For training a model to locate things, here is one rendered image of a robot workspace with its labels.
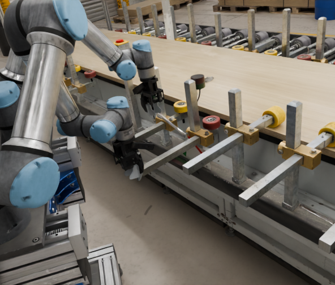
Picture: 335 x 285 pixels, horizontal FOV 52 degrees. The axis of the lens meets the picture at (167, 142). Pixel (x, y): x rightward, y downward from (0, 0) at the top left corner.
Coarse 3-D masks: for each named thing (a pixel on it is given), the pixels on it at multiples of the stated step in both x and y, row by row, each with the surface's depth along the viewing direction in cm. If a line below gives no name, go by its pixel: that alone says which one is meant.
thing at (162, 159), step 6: (216, 132) 160; (192, 138) 154; (198, 138) 153; (180, 144) 151; (186, 144) 150; (192, 144) 152; (168, 150) 148; (174, 150) 147; (180, 150) 148; (186, 150) 151; (162, 156) 145; (168, 156) 145; (174, 156) 147; (150, 162) 142; (156, 162) 142; (162, 162) 144; (144, 168) 139; (150, 168) 140; (156, 168) 143; (144, 174) 140
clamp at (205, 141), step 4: (188, 128) 161; (200, 128) 159; (188, 132) 159; (192, 132) 157; (196, 132) 156; (200, 132) 155; (204, 132) 155; (208, 132) 154; (192, 136) 158; (200, 136) 153; (204, 136) 152; (208, 136) 152; (212, 136) 154; (200, 140) 154; (204, 140) 152; (208, 140) 153; (212, 140) 155; (200, 144) 156; (204, 144) 153; (208, 144) 154
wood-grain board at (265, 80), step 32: (96, 64) 263; (160, 64) 240; (192, 64) 230; (224, 64) 220; (256, 64) 212; (288, 64) 204; (320, 64) 196; (224, 96) 178; (256, 96) 172; (288, 96) 167; (320, 96) 162; (320, 128) 138
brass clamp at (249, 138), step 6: (228, 126) 136; (240, 126) 134; (246, 126) 134; (228, 132) 137; (234, 132) 134; (240, 132) 132; (246, 132) 130; (252, 132) 129; (258, 132) 131; (246, 138) 131; (252, 138) 130; (258, 138) 132; (252, 144) 131
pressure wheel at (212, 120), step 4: (208, 116) 160; (212, 116) 159; (216, 116) 158; (204, 120) 157; (208, 120) 157; (212, 120) 156; (216, 120) 155; (204, 124) 156; (208, 124) 154; (212, 124) 154; (216, 124) 155; (220, 124) 158; (208, 128) 155; (212, 128) 155; (216, 128) 156
